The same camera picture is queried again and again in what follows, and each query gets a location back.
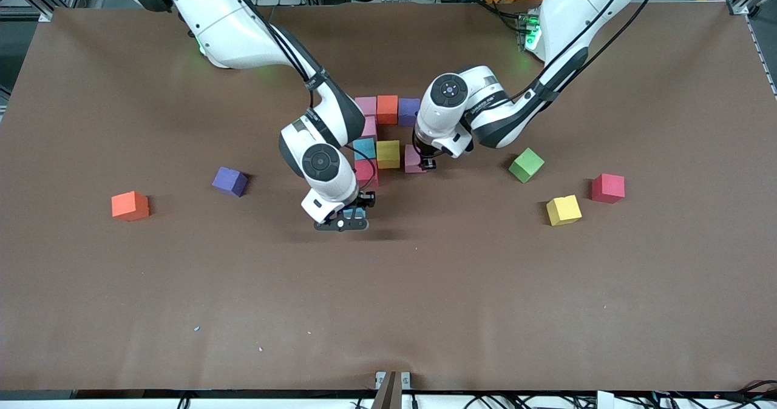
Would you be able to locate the brown mount post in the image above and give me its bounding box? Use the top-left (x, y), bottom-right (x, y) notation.
top-left (372, 371), bottom-right (403, 409)

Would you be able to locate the purple foam cube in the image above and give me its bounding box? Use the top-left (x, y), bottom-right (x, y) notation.
top-left (212, 166), bottom-right (249, 198)
top-left (398, 98), bottom-right (421, 127)

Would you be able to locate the orange foam cube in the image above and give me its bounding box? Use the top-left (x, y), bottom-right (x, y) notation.
top-left (111, 191), bottom-right (151, 222)
top-left (376, 95), bottom-right (399, 126)

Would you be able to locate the red foam cube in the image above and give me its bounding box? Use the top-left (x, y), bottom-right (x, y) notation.
top-left (591, 174), bottom-right (626, 205)
top-left (355, 159), bottom-right (379, 189)

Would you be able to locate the metal clamp bracket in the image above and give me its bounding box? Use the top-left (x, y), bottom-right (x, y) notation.
top-left (375, 370), bottom-right (412, 391)

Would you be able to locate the black right camera cable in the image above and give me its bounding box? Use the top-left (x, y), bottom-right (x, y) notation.
top-left (346, 145), bottom-right (378, 192)

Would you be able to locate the green foam cube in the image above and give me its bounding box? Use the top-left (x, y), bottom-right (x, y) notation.
top-left (508, 147), bottom-right (546, 184)

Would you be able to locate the yellow foam cube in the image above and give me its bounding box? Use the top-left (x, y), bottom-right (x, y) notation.
top-left (376, 140), bottom-right (401, 169)
top-left (546, 195), bottom-right (583, 226)

